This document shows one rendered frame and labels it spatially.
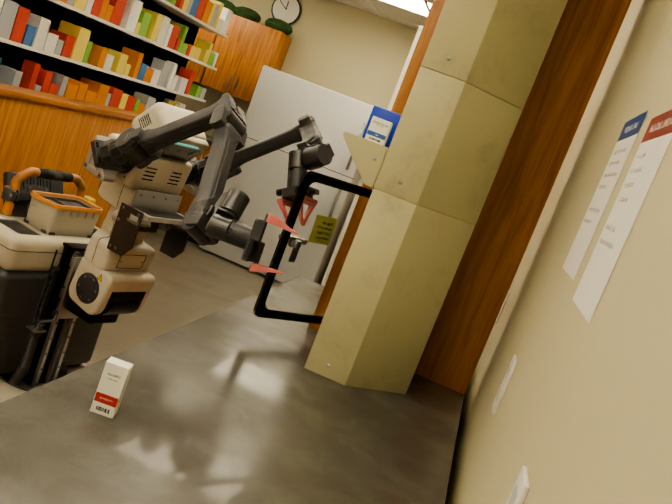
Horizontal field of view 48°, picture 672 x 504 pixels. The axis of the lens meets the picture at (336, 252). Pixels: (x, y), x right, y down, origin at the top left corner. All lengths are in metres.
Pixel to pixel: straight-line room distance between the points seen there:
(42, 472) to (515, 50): 1.34
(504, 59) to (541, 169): 0.41
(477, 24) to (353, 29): 5.84
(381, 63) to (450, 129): 5.75
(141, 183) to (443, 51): 1.17
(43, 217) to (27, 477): 1.80
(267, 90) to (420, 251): 5.29
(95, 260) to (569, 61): 1.59
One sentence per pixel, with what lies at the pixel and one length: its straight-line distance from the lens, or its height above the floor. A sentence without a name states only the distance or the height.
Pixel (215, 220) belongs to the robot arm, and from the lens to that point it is 1.78.
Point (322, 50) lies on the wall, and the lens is 7.65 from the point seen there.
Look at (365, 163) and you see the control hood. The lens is 1.80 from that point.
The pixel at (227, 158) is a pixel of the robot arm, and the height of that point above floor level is 1.34.
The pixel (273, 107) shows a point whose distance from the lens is 6.99.
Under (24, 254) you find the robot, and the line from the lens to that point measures 2.72.
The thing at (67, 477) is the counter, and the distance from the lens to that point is 1.14.
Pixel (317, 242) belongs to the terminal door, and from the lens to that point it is 1.99.
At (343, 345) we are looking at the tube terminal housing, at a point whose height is 1.03.
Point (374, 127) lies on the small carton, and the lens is 1.90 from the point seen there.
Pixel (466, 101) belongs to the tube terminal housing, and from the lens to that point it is 1.80.
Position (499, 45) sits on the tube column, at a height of 1.82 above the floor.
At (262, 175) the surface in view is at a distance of 6.98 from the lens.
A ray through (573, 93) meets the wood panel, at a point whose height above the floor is 1.82.
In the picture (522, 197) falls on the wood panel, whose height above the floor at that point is 1.51.
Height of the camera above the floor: 1.51
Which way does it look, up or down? 9 degrees down
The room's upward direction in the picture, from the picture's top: 21 degrees clockwise
